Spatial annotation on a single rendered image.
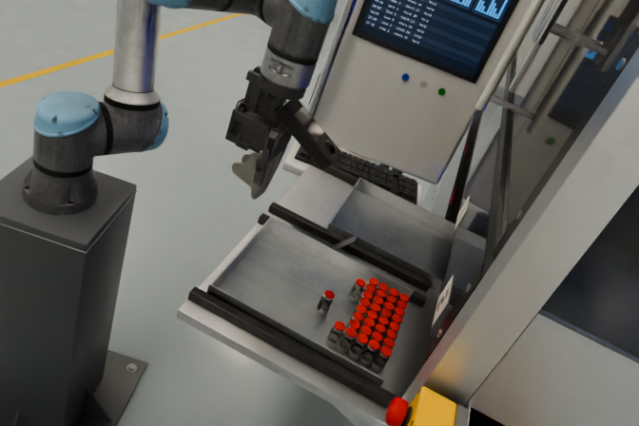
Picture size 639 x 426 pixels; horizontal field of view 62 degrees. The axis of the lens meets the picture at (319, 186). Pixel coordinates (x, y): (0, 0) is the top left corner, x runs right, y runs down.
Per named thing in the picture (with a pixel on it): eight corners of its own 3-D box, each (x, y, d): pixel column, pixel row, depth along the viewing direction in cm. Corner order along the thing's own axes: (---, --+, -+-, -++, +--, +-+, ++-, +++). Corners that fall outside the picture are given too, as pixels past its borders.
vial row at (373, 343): (391, 306, 108) (400, 291, 106) (369, 368, 93) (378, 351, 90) (381, 301, 108) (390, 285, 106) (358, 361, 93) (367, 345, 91)
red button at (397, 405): (409, 417, 75) (421, 401, 73) (404, 441, 72) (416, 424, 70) (385, 405, 76) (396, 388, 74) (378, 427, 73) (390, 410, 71)
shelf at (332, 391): (469, 241, 144) (472, 235, 143) (430, 458, 85) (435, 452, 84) (313, 164, 150) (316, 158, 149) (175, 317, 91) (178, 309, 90)
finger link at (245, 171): (230, 185, 89) (243, 139, 84) (261, 201, 88) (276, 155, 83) (221, 193, 86) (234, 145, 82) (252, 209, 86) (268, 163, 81)
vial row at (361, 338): (381, 301, 108) (390, 285, 106) (358, 361, 93) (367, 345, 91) (372, 296, 109) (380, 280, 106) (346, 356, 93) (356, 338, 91)
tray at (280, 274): (406, 301, 111) (414, 290, 109) (376, 393, 89) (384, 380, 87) (266, 228, 116) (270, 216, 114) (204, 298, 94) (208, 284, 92)
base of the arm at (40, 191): (6, 200, 110) (7, 161, 105) (47, 165, 123) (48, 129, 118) (75, 223, 111) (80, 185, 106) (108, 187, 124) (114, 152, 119)
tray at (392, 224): (471, 244, 139) (476, 234, 137) (460, 303, 117) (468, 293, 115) (355, 187, 143) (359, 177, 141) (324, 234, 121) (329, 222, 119)
